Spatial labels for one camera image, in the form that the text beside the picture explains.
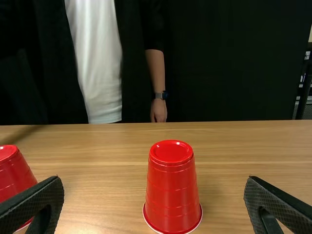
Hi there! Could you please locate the person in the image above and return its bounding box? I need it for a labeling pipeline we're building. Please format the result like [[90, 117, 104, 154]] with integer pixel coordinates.
[[0, 0, 172, 125]]

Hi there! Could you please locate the red cup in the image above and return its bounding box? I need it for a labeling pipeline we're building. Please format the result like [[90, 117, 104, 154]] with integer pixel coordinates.
[[0, 144, 39, 232], [142, 139, 203, 234]]

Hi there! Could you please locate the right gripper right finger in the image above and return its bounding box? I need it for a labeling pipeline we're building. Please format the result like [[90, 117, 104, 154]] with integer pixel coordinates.
[[243, 175, 312, 234]]

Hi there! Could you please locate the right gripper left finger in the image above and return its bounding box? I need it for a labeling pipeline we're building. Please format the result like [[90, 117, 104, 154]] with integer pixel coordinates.
[[0, 175, 65, 234]]

